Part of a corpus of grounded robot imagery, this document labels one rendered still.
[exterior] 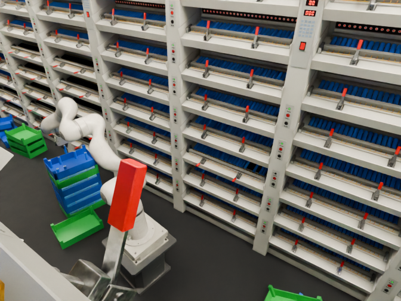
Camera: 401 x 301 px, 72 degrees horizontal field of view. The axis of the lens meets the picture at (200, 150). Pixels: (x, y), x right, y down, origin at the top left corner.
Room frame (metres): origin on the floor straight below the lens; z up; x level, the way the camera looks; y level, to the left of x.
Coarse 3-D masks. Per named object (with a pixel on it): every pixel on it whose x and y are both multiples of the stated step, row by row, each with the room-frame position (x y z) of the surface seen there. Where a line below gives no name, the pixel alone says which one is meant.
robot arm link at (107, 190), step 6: (114, 180) 1.03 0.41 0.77; (102, 186) 1.01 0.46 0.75; (108, 186) 0.99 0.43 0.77; (114, 186) 1.00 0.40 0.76; (102, 192) 0.98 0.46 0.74; (108, 192) 0.97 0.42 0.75; (102, 198) 0.97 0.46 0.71; (108, 198) 0.96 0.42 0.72; (108, 204) 0.96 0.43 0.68; (138, 204) 1.05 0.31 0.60; (138, 210) 1.03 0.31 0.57
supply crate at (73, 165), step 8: (72, 152) 1.74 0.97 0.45; (80, 152) 1.78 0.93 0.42; (88, 152) 1.75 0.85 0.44; (56, 160) 1.66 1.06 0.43; (64, 160) 1.69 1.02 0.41; (72, 160) 1.70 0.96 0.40; (80, 160) 1.70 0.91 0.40; (88, 160) 1.70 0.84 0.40; (48, 168) 1.54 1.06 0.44; (72, 168) 1.54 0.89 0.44; (80, 168) 1.58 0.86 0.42; (56, 176) 1.47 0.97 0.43; (64, 176) 1.50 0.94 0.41
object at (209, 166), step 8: (192, 144) 1.68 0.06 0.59; (184, 152) 1.60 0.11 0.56; (184, 160) 1.58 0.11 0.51; (192, 160) 1.54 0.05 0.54; (200, 160) 1.53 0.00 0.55; (208, 168) 1.47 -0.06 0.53; (216, 168) 1.45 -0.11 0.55; (224, 168) 1.44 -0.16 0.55; (224, 176) 1.41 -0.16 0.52; (232, 176) 1.38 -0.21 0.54; (264, 176) 1.35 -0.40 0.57; (240, 184) 1.35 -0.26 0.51; (248, 184) 1.31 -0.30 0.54; (256, 184) 1.30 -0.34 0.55; (264, 184) 1.25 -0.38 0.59
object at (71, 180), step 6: (96, 168) 1.65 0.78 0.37; (48, 174) 1.60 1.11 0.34; (78, 174) 1.56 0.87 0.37; (84, 174) 1.59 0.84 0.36; (90, 174) 1.62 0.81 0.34; (54, 180) 1.49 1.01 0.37; (66, 180) 1.50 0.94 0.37; (72, 180) 1.53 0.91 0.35; (78, 180) 1.55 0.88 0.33; (60, 186) 1.47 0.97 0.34
